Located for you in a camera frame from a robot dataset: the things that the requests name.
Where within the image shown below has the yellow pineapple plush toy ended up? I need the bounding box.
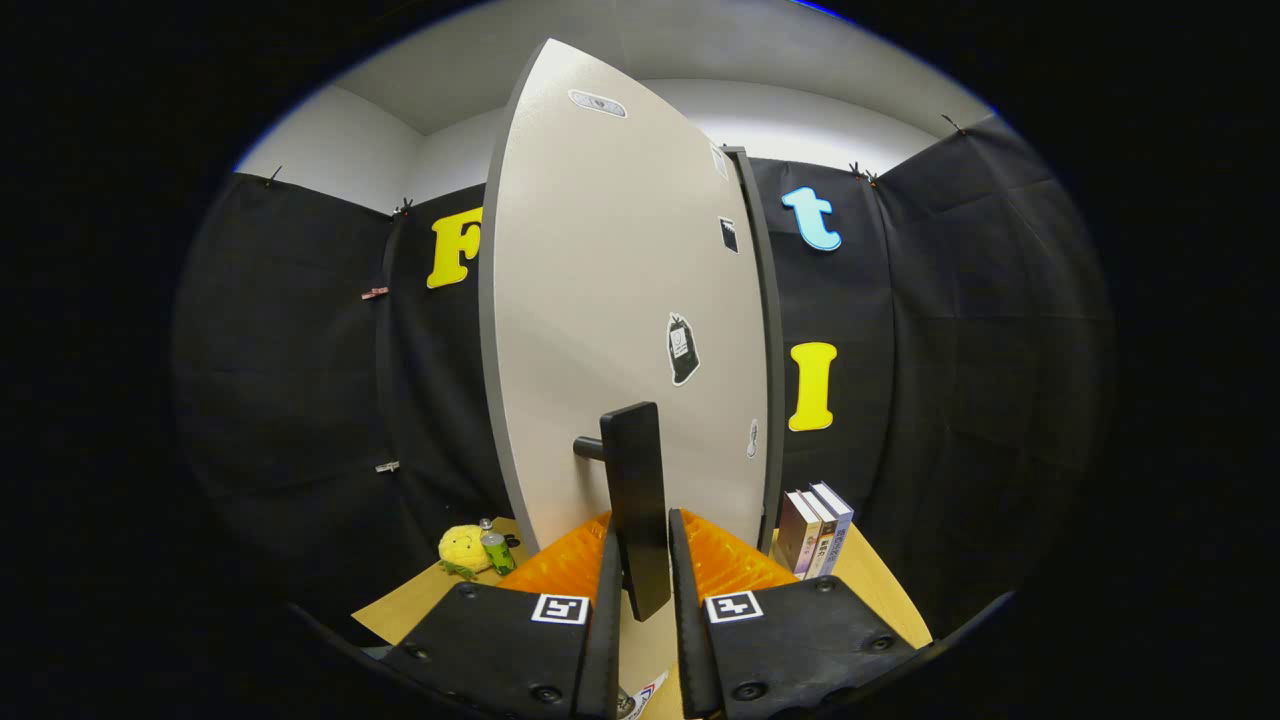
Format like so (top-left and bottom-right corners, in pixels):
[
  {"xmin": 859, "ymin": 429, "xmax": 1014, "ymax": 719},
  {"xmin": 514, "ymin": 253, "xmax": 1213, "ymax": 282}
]
[{"xmin": 437, "ymin": 524, "xmax": 494, "ymax": 582}]

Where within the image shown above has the green drink bottle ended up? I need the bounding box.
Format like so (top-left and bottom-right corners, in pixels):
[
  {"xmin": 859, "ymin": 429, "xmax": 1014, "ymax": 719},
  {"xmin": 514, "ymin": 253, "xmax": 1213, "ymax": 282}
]
[{"xmin": 478, "ymin": 518, "xmax": 518, "ymax": 577}]

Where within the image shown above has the black door handle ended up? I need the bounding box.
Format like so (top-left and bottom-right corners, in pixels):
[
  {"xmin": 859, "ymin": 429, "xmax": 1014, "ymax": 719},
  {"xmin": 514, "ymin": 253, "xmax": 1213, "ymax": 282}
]
[{"xmin": 574, "ymin": 402, "xmax": 673, "ymax": 623}]

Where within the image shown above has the black backdrop cloth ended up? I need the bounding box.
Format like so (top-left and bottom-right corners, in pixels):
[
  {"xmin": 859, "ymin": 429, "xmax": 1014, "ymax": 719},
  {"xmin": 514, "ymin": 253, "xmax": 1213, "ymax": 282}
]
[{"xmin": 170, "ymin": 113, "xmax": 1117, "ymax": 646}]

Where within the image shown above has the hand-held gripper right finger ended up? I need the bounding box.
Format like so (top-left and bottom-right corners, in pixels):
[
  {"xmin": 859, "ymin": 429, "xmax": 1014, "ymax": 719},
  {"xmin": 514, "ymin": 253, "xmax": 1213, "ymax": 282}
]
[{"xmin": 667, "ymin": 508, "xmax": 919, "ymax": 720}]

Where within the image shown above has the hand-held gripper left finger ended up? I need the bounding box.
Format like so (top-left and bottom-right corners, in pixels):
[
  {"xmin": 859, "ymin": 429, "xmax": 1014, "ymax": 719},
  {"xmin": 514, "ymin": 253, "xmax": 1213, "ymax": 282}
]
[{"xmin": 385, "ymin": 510, "xmax": 624, "ymax": 720}]

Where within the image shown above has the grey shoe cabinet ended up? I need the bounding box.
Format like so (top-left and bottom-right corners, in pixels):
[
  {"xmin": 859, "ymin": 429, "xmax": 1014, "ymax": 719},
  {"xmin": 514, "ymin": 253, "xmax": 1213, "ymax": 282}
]
[{"xmin": 724, "ymin": 146, "xmax": 787, "ymax": 557}]

